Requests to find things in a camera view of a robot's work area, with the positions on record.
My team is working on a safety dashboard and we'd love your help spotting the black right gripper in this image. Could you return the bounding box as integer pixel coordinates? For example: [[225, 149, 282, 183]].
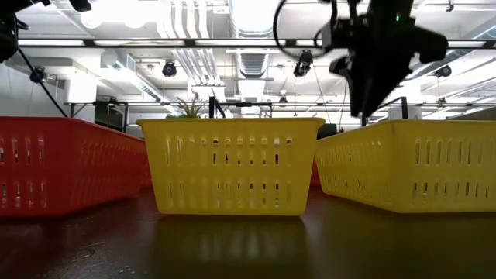
[[329, 15, 450, 119]]

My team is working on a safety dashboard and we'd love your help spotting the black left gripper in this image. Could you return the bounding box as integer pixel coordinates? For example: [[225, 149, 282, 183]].
[[0, 0, 93, 12]]

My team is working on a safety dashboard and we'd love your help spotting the yellow slotted plastic basket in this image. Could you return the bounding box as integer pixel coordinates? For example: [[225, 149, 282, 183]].
[[314, 119, 496, 214], [135, 117, 326, 217]]

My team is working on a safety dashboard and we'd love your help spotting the black hanging ceiling lamp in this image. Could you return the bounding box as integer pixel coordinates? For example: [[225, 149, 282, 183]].
[[29, 65, 47, 84], [293, 49, 314, 78], [161, 60, 178, 78], [433, 64, 453, 80]]

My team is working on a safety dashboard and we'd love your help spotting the dark background cabinet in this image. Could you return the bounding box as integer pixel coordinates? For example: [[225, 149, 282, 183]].
[[94, 101, 129, 133]]

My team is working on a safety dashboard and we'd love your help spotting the black overhead light bar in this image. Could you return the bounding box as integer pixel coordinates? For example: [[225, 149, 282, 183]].
[[17, 37, 496, 50]]

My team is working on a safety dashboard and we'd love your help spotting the white ceiling pipe bundle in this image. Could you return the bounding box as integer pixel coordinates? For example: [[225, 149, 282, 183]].
[[157, 0, 226, 87]]

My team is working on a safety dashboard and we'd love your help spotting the succulent in patterned white pot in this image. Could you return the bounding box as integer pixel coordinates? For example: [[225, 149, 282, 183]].
[[166, 96, 208, 119]]

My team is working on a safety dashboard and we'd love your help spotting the black table mat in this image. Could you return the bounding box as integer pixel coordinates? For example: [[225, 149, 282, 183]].
[[0, 185, 496, 279]]

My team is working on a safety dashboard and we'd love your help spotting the white rectangular vent duct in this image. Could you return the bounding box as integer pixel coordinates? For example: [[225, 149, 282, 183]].
[[104, 50, 164, 102]]

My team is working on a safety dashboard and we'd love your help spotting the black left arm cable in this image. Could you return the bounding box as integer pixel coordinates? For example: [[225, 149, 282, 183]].
[[15, 45, 70, 119]]

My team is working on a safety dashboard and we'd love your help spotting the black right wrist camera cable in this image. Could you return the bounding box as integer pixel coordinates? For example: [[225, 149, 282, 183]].
[[272, 0, 335, 60]]

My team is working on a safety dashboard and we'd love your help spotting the silver round ceiling duct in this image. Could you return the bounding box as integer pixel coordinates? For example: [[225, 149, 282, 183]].
[[228, 0, 284, 81]]

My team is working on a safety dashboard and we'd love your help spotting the wooden shelf with black frame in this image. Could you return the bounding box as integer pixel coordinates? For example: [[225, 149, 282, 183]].
[[208, 95, 408, 128]]

